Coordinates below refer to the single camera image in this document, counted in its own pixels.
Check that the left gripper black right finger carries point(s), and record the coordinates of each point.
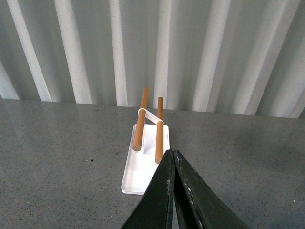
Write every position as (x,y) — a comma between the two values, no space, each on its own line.
(197,206)

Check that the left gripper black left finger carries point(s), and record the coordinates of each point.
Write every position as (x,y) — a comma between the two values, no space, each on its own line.
(155,210)

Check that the white rack with wooden rods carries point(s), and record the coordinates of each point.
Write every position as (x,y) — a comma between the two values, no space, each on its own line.
(149,141)

